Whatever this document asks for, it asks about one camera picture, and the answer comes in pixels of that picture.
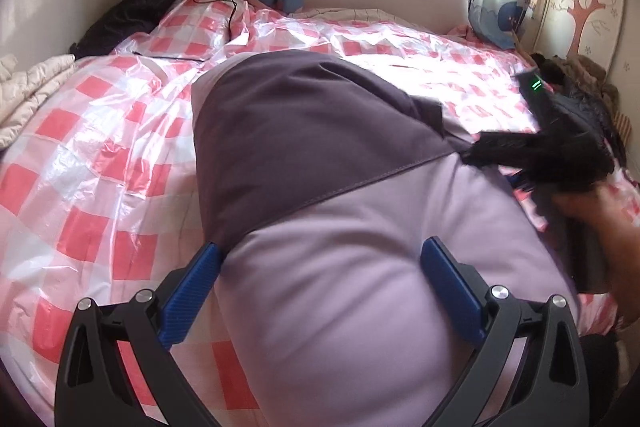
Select red checked bed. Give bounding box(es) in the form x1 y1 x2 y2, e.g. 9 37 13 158
0 0 631 427

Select lilac and purple jacket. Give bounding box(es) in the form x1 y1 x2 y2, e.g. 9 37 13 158
190 52 583 427

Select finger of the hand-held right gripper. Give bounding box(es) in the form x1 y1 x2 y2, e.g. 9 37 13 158
460 131 543 172

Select pink tree wall sticker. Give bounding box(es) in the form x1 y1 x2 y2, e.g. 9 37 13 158
552 0 623 58

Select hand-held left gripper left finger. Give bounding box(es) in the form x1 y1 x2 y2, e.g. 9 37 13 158
54 241 223 427

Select cream quilt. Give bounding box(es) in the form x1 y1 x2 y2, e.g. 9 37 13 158
0 53 76 148

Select dark clothes pile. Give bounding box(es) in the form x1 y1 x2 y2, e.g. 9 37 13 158
550 87 628 158

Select brown furry clothes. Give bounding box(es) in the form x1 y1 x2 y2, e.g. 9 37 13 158
530 52 621 108

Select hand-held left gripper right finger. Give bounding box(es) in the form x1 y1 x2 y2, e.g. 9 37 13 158
420 236 586 427

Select person's right hand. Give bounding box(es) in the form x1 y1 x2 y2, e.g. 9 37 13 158
555 183 640 304

